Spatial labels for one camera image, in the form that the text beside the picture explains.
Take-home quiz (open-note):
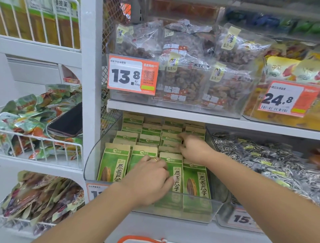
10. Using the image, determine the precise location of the person's right hand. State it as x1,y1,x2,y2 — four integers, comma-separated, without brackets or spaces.
177,132,218,166

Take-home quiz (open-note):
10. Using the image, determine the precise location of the person's left hand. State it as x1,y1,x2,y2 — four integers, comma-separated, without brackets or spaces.
120,155,175,208

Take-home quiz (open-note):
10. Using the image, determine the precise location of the green snack packet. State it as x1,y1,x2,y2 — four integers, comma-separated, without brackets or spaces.
182,160,212,215

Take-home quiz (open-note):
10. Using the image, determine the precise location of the row of green packets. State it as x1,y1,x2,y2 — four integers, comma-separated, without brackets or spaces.
97,113,212,218

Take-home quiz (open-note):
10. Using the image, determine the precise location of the white store shelf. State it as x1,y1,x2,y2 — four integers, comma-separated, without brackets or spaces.
80,0,320,243

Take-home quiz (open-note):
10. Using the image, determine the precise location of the white orange shopping basket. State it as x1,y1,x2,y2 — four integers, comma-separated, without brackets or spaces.
117,235,168,243

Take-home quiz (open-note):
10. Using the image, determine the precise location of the person's right forearm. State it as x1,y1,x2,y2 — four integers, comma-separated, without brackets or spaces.
205,153,320,243

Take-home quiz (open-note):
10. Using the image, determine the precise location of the person's left forearm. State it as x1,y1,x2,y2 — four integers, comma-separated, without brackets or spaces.
32,183,140,243

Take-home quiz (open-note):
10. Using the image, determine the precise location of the empty clear plastic bin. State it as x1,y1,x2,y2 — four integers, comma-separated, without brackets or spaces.
84,112,232,224

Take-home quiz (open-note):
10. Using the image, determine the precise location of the orange white price tag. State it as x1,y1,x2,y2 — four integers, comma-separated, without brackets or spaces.
107,54,160,96
86,182,110,202
227,206,263,232
120,2,132,19
257,80,320,118

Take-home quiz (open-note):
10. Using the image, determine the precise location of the clear bin of nut bags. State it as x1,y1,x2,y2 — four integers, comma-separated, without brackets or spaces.
114,19,275,110

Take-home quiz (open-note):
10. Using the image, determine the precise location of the black smartphone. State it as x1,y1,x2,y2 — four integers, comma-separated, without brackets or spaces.
47,102,83,138

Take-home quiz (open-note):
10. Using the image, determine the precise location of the pile of brown snack bags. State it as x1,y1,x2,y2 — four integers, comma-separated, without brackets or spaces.
0,171,85,236

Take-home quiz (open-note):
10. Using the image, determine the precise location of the stack of yellow snack bags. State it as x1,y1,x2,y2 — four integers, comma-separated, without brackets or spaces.
244,42,320,130

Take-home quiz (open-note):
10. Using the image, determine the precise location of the pile of green snack bags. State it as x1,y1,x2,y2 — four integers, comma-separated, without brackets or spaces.
0,84,83,161

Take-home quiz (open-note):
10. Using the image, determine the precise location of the white wire end rack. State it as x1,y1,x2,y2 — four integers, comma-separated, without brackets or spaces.
0,0,87,238

